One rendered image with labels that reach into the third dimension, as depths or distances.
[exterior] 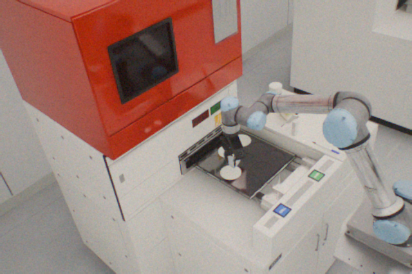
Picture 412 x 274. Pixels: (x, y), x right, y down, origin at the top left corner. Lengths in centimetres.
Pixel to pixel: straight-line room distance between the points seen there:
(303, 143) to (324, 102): 51
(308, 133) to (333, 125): 72
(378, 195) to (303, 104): 42
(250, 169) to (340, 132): 70
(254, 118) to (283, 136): 52
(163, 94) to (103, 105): 29
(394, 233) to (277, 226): 42
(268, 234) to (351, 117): 57
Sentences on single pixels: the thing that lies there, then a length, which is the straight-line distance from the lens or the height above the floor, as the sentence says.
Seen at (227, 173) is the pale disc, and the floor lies 90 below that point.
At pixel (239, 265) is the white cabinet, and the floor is 73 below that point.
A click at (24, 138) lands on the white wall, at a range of 332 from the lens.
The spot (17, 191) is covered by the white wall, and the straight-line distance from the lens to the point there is 351.
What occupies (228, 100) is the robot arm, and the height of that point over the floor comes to 135.
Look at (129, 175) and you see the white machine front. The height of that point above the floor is 106.
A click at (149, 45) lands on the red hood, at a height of 161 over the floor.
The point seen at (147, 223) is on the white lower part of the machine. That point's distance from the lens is 210.
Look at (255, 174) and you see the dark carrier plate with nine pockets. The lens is 200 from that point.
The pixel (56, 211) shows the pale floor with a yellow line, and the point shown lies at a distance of 337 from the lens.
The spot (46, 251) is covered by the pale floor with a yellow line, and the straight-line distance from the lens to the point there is 315.
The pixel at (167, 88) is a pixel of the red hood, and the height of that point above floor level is 140.
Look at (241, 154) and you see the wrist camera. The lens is 176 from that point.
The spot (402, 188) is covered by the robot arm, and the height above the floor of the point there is 112.
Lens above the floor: 229
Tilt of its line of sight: 39 degrees down
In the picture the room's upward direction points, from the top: 6 degrees counter-clockwise
